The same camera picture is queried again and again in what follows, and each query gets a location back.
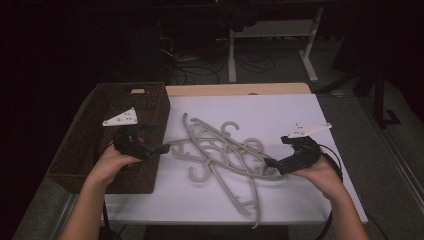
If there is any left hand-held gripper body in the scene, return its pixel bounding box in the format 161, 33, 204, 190
102, 107, 158, 160

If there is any brown woven basket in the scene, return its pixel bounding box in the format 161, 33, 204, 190
46, 82, 172, 195

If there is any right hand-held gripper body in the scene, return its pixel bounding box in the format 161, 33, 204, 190
281, 122, 333, 175

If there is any person's left hand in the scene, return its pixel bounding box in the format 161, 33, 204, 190
88, 144, 144, 189

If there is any white metal desk frame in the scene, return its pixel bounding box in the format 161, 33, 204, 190
228, 6, 324, 84

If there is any person's right hand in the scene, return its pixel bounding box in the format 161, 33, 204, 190
289, 156, 348, 201

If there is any light wooden table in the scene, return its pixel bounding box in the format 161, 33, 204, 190
165, 82, 312, 98

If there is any black metal stand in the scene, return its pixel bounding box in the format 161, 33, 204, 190
353, 64, 402, 129

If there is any tangle of floor cables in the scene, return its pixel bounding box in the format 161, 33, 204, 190
159, 34, 278, 85

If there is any white table cover sheet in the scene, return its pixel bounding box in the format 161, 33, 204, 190
101, 93, 369, 225

